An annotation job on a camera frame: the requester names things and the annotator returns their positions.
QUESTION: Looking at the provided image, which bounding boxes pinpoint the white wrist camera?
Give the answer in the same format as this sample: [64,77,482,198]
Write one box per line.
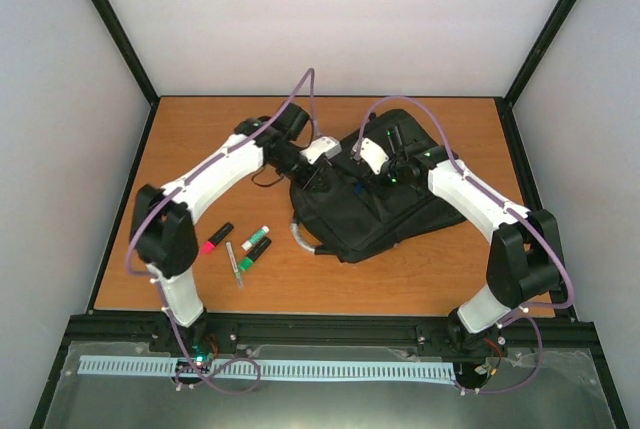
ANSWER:
[353,138,389,175]
[301,136,342,164]

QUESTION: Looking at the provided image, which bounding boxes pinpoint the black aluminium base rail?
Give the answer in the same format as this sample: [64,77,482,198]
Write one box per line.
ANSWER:
[64,312,599,356]

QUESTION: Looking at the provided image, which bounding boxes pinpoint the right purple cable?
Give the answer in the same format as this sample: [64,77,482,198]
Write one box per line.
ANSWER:
[352,95,575,396]

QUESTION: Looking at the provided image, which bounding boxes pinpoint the white green glue stick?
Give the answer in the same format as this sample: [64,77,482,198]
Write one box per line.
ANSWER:
[241,225,270,252]

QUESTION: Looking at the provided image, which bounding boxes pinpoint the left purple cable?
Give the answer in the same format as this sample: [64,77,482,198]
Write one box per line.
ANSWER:
[124,67,326,394]

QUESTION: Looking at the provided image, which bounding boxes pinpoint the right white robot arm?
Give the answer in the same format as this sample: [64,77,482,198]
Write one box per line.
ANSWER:
[357,125,562,353]

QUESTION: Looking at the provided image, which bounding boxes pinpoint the pink highlighter marker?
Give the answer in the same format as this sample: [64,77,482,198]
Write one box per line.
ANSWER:
[200,222,234,254]

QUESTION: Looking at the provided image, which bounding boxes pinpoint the black student backpack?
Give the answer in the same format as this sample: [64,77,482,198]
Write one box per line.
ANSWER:
[289,132,466,263]

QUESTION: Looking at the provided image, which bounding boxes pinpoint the green highlighter marker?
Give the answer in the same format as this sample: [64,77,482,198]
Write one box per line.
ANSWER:
[238,237,272,272]

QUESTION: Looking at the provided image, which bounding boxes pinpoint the light blue cable duct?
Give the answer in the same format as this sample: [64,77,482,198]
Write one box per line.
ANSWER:
[77,355,456,384]

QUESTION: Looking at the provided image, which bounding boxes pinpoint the clear silver pen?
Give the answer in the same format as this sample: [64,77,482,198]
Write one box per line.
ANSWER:
[225,241,244,289]

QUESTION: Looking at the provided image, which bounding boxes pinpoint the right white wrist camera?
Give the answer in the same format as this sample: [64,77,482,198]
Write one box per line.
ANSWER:
[353,138,389,175]

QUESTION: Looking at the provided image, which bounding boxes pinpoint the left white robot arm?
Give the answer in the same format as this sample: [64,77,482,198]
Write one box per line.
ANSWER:
[125,103,341,352]

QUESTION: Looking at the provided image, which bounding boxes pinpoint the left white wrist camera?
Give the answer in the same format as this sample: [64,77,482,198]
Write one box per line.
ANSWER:
[301,136,342,164]

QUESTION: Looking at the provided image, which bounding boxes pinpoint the purple cable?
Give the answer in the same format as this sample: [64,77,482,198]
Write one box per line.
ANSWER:
[352,95,575,396]
[124,67,326,394]

